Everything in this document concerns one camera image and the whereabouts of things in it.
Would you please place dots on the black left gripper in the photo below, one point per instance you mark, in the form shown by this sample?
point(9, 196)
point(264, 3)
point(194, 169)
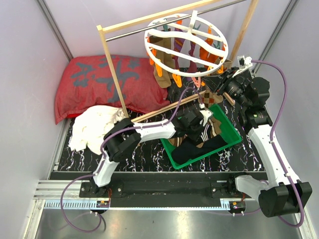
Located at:
point(197, 135)

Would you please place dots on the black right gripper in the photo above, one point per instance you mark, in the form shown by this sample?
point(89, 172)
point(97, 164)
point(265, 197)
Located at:
point(215, 82)

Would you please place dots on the black white-striped sock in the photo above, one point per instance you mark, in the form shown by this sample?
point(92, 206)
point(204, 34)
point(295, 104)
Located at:
point(208, 133)

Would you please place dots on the white round clip hanger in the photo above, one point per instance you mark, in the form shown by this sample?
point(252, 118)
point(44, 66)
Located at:
point(159, 44)

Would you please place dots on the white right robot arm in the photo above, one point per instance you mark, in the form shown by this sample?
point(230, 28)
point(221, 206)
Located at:
point(284, 193)

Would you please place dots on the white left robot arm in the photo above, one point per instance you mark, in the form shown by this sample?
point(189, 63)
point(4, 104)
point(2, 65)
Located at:
point(120, 142)

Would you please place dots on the argyle brown hanging sock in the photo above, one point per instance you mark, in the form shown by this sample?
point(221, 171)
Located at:
point(209, 98)

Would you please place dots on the orange hanging sock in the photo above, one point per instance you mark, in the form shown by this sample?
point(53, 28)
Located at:
point(204, 55)

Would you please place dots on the green plastic tray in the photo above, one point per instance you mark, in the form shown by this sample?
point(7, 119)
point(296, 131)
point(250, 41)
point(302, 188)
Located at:
point(224, 136)

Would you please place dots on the purple hanging sock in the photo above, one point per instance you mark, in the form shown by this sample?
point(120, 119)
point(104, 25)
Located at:
point(178, 43)

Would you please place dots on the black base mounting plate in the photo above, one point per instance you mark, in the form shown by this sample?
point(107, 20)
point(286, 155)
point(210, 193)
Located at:
point(196, 190)

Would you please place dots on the white crumpled cloth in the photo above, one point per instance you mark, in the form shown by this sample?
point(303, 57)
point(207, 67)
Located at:
point(91, 126)

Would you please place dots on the metal hanging rod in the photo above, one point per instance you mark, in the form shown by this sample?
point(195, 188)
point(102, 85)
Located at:
point(172, 21)

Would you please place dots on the red patterned pillow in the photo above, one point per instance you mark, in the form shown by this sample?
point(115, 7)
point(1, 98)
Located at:
point(87, 81)

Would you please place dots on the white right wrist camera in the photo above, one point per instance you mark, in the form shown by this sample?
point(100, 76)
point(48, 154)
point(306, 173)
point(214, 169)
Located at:
point(244, 64)

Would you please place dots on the wooden drying rack frame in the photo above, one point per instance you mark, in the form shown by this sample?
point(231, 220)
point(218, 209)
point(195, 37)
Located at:
point(162, 14)

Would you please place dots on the aluminium rail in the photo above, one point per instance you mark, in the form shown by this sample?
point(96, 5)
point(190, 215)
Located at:
point(56, 195)

